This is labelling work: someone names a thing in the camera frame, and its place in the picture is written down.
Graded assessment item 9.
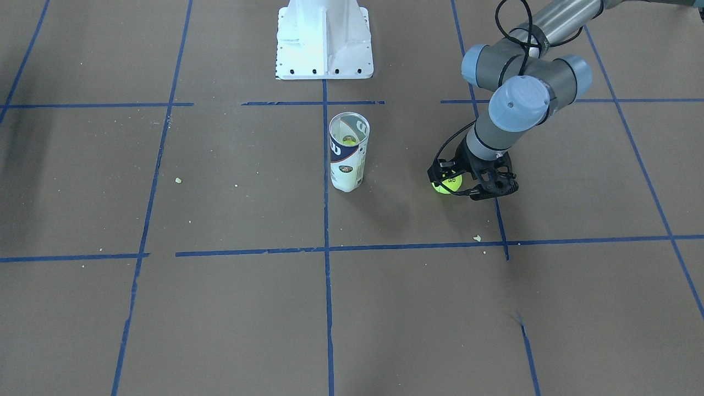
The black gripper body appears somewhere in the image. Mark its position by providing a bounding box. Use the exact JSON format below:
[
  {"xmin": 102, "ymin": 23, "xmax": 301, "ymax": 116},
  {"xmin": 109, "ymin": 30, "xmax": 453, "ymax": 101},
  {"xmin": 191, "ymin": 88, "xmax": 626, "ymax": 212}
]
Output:
[{"xmin": 453, "ymin": 137, "xmax": 513, "ymax": 176}]

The yellow Roland Garros tennis ball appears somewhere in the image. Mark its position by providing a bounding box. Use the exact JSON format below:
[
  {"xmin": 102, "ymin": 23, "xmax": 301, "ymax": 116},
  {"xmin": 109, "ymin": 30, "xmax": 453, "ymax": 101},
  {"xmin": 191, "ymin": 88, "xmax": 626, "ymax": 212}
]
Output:
[{"xmin": 431, "ymin": 175, "xmax": 463, "ymax": 195}]

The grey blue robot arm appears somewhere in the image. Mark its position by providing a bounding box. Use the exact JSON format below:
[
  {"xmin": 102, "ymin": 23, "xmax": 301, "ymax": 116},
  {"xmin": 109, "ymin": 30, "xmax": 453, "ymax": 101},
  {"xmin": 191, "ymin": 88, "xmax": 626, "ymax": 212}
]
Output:
[{"xmin": 427, "ymin": 1, "xmax": 619, "ymax": 201}]

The yellow tennis ball in can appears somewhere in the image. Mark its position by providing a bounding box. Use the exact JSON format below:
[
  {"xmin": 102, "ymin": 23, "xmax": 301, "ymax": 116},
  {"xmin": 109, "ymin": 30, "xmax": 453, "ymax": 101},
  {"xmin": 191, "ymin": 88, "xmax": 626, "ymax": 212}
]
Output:
[{"xmin": 342, "ymin": 135, "xmax": 358, "ymax": 146}]

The clear plastic tennis ball can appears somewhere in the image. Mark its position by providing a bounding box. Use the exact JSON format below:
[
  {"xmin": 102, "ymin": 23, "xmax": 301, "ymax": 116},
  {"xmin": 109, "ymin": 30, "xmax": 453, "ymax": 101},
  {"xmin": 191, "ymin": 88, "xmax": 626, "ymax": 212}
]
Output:
[{"xmin": 328, "ymin": 111, "xmax": 371, "ymax": 193}]

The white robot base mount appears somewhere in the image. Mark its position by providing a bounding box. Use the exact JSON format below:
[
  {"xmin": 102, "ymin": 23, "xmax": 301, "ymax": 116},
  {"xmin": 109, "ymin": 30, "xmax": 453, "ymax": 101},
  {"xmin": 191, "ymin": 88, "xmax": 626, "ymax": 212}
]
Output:
[{"xmin": 275, "ymin": 1, "xmax": 375, "ymax": 80}]

